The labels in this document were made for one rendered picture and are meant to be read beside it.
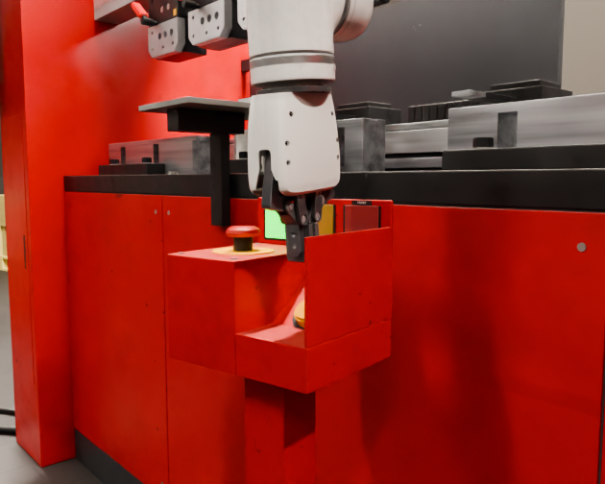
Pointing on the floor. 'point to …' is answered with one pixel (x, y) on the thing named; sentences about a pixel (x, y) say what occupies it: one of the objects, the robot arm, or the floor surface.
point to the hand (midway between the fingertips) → (302, 242)
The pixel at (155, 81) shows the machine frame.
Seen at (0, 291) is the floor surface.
